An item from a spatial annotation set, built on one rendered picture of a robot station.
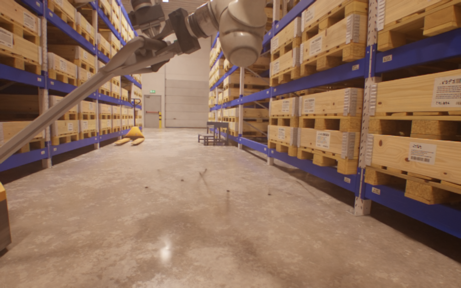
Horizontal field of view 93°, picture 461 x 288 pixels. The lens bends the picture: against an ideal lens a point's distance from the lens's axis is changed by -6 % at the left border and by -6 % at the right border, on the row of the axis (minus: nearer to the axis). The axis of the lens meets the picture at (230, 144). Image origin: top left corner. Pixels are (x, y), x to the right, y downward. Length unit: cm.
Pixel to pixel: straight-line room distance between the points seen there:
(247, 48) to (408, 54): 133
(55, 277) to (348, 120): 201
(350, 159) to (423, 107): 70
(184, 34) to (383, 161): 140
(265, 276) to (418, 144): 106
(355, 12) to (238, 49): 168
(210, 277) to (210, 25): 99
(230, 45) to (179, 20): 28
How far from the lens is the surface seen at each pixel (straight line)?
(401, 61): 182
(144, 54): 91
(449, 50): 165
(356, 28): 215
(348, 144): 201
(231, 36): 61
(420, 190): 160
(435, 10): 169
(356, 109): 204
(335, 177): 224
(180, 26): 83
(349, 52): 209
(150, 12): 104
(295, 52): 287
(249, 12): 61
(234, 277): 116
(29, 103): 402
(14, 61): 329
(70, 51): 483
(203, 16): 79
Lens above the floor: 69
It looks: 6 degrees down
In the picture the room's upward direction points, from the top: 1 degrees clockwise
